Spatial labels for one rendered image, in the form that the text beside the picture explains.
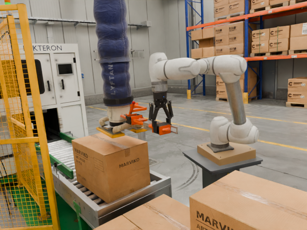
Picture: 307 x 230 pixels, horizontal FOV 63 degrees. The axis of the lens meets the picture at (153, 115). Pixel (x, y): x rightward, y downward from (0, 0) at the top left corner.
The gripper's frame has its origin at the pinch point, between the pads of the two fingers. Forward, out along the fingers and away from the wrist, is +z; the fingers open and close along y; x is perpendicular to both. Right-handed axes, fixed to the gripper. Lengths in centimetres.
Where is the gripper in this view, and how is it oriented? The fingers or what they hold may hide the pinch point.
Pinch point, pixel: (161, 126)
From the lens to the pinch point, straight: 143.4
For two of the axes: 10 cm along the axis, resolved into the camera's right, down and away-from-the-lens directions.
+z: 0.6, 9.8, 2.0
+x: 5.1, 1.4, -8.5
